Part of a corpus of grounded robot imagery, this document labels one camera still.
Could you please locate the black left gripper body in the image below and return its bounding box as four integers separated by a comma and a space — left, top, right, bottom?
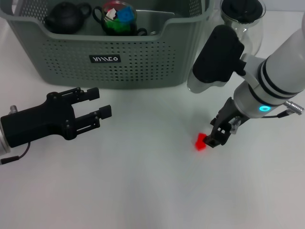
0, 92, 77, 148

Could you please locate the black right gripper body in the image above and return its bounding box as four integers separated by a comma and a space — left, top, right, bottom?
210, 97, 248, 137

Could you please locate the red stepped brick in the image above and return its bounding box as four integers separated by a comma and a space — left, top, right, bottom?
194, 133, 207, 151

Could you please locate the green sloped brick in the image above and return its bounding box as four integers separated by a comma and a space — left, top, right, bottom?
119, 21, 131, 33

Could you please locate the blue square tile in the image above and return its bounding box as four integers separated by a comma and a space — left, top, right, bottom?
118, 6, 133, 22

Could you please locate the small red single brick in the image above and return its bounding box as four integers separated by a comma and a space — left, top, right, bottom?
103, 1, 122, 10

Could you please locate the grey-green perforated storage bin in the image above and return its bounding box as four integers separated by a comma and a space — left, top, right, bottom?
0, 0, 215, 89

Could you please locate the black clay teapot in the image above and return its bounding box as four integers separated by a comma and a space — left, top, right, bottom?
44, 1, 92, 34

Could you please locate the glass carafe with black lid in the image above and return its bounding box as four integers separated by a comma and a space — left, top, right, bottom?
219, 0, 266, 58

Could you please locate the left arm cable with plug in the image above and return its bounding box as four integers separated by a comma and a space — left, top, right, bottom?
0, 105, 31, 166

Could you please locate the arm cable with plug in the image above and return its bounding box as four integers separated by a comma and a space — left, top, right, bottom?
229, 100, 305, 135
0, 105, 31, 166

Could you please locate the right arm cable with plug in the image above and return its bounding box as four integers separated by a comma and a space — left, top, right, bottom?
229, 100, 305, 135

